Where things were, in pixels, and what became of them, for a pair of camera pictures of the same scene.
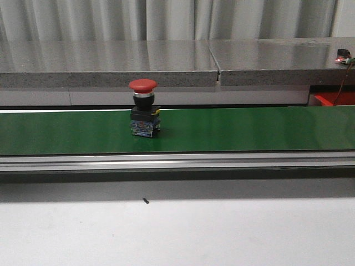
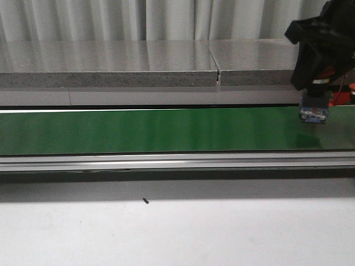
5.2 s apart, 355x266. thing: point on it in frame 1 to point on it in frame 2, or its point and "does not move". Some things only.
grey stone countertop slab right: x=286 y=61 does not move
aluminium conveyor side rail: x=342 y=159 does not move
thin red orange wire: x=342 y=84 does not move
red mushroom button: x=145 y=117 to x=315 y=101
